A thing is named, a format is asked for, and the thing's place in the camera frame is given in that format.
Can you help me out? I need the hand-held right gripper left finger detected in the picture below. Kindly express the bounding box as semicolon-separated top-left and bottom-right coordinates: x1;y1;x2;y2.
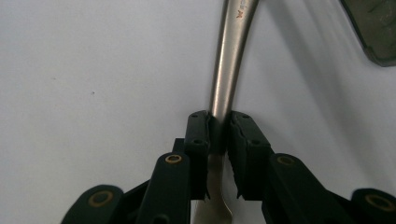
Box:
172;110;211;200

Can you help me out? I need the metal chopsticks pair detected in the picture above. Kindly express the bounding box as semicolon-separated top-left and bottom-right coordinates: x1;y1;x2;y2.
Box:
191;0;261;224

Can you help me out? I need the smoky clear plastic bin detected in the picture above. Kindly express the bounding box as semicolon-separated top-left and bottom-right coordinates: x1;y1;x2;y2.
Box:
339;0;396;68

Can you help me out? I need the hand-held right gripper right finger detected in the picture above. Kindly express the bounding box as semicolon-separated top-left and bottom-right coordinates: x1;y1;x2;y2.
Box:
228;110;276;202

